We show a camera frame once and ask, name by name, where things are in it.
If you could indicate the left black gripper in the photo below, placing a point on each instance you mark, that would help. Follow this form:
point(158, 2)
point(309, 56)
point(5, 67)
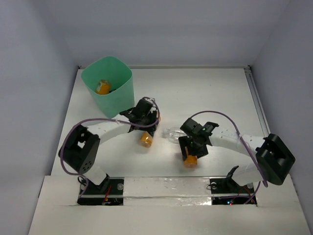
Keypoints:
point(148, 126)

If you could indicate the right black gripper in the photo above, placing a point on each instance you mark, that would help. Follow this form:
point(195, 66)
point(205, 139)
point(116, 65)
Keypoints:
point(184, 141)

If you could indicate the large clear water bottle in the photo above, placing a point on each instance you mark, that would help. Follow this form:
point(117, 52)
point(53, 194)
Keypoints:
point(173, 134)

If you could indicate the blue label yellow bottle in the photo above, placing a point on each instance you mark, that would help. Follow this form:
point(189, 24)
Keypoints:
point(147, 136)

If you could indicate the small orange juice bottle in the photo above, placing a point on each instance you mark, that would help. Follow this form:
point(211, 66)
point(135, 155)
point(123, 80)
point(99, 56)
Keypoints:
point(190, 161)

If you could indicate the short orange bottle yellow cap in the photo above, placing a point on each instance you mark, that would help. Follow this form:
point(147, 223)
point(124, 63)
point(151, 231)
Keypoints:
point(103, 87)

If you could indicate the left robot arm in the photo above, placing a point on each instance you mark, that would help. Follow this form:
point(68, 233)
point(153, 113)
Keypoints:
point(79, 149)

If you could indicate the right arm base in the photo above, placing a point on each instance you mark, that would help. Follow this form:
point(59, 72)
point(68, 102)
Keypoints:
point(225, 191)

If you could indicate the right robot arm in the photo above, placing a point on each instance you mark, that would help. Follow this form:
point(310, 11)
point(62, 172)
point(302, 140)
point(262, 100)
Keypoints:
point(271, 159)

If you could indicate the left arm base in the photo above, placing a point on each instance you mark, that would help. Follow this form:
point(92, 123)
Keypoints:
point(109, 193)

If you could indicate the green plastic bin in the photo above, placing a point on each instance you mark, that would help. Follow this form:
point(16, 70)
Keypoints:
point(121, 96)

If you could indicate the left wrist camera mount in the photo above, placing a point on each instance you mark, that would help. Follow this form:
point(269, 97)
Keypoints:
point(153, 100)

